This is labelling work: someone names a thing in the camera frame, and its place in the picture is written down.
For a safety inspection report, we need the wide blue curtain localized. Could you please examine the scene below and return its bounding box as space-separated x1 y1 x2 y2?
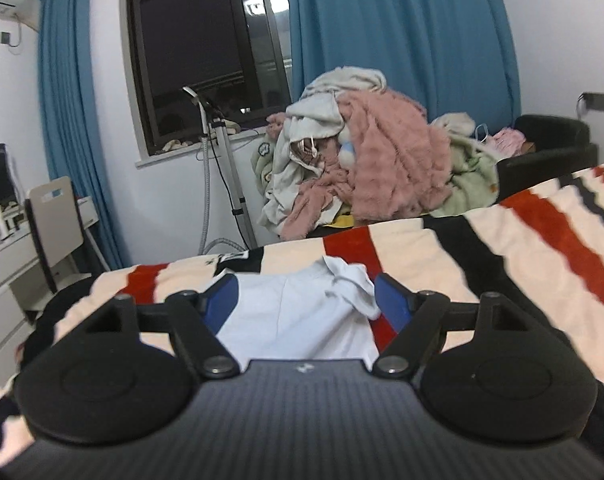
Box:
279 0 523 127

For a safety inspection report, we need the beige chair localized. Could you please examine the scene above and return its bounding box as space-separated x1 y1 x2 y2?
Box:
24 176 109 297

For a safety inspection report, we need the striped fleece blanket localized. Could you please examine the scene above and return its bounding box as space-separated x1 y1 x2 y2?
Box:
0 157 604 471

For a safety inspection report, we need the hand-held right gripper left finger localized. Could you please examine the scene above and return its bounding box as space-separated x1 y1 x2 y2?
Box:
77 274 240 380

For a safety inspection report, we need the white air conditioner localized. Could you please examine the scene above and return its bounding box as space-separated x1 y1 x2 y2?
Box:
0 0 41 27

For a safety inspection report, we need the narrow blue curtain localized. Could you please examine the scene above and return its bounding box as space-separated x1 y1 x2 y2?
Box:
37 0 134 272

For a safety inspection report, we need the pile of clothes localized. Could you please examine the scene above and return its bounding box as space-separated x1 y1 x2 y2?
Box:
251 66 500 241

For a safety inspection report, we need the white t-shirt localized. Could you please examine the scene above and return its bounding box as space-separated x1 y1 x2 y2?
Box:
214 255 383 364

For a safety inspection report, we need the pink garment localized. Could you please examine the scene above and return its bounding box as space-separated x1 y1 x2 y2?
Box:
484 127 527 157

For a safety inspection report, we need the garment steamer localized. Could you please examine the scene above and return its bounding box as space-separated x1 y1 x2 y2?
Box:
182 85 259 257

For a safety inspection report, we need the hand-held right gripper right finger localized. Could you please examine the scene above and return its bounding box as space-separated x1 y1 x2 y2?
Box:
373 273 537 380

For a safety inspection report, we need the white dresser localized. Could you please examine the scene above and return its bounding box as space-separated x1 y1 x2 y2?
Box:
0 240 44 367

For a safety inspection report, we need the dark window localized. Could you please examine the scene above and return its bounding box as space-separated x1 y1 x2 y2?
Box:
124 0 295 159

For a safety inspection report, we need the black armchair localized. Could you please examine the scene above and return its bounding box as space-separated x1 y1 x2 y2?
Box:
496 114 600 197

